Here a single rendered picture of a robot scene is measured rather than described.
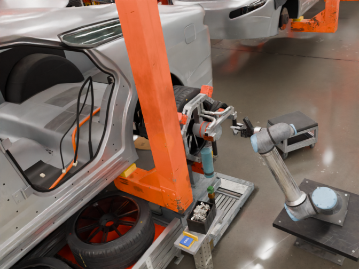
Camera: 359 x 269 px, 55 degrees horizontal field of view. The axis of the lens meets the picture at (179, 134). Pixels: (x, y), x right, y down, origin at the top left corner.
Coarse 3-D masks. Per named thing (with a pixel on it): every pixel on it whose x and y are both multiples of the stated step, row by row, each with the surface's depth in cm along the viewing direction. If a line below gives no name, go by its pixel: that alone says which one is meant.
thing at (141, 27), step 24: (120, 0) 179; (144, 0) 178; (144, 24) 181; (144, 48) 187; (144, 72) 197; (168, 72) 206; (144, 96) 208; (168, 96) 210; (144, 120) 220; (168, 120) 215; (168, 144) 220; (168, 168) 232; (168, 192) 246
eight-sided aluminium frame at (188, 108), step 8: (200, 96) 277; (192, 104) 265; (208, 104) 293; (184, 112) 264; (216, 120) 301; (184, 128) 261; (184, 136) 262; (184, 144) 265; (208, 144) 304; (200, 152) 297; (192, 160) 280; (200, 160) 290
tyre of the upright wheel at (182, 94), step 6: (174, 90) 280; (180, 90) 276; (186, 90) 275; (192, 90) 276; (198, 90) 282; (180, 96) 269; (186, 96) 270; (192, 96) 277; (180, 102) 265; (186, 102) 272; (180, 108) 266; (210, 120) 309; (204, 144) 308; (186, 162) 289; (192, 162) 297
